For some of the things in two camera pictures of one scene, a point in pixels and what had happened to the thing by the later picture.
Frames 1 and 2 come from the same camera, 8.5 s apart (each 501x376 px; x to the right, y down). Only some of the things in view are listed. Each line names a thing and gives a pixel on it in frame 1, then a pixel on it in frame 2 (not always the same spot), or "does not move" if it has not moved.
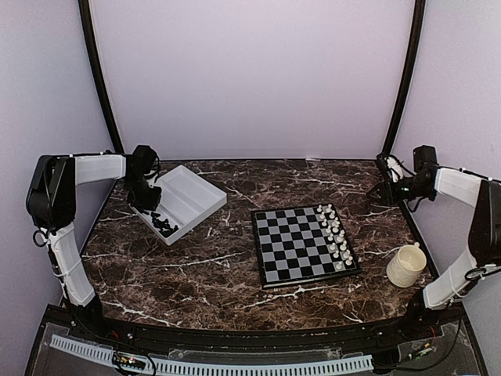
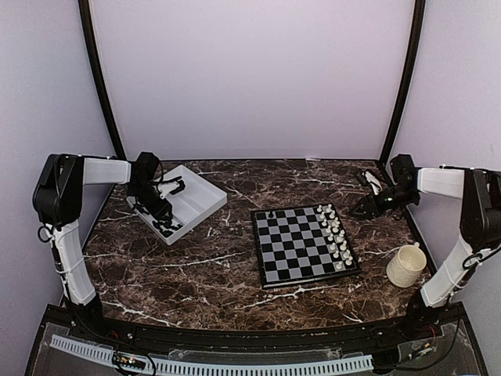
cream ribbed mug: [405, 268] does not move
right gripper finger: [375, 197] -> [363, 211]
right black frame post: [406, 78] does not move
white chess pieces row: [335, 235] does not move
